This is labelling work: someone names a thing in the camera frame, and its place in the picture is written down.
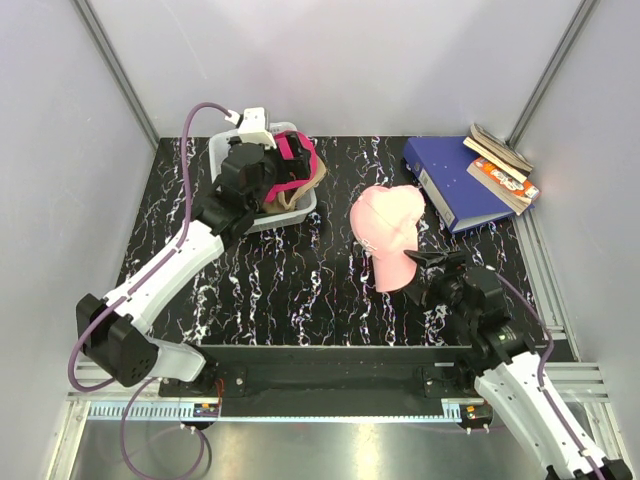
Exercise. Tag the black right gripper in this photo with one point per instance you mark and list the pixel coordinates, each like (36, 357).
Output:
(455, 266)

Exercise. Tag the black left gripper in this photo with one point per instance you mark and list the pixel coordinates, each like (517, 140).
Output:
(299, 154)

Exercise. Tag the magenta baseball cap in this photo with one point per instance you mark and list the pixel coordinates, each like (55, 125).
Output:
(296, 169)

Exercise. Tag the light pink baseball cap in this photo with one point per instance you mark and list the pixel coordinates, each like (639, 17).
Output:
(384, 221)

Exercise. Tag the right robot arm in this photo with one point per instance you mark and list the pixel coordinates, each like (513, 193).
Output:
(504, 367)

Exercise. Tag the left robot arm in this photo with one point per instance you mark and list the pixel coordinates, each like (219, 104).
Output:
(113, 330)

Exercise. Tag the beige baseball cap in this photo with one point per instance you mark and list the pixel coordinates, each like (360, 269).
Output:
(286, 201)

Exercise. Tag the white plastic basket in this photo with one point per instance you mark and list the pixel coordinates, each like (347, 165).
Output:
(219, 146)

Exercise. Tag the orange paperback book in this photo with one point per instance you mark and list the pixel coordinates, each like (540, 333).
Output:
(519, 196)

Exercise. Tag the tan paperback book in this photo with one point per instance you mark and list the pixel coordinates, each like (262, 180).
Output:
(498, 152)

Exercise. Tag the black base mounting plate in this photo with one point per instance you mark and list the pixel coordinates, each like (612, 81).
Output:
(338, 383)

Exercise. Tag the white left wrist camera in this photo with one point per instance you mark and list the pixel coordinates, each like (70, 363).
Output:
(252, 126)

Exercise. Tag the blue ring binder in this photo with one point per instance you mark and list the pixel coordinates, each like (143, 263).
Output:
(440, 163)

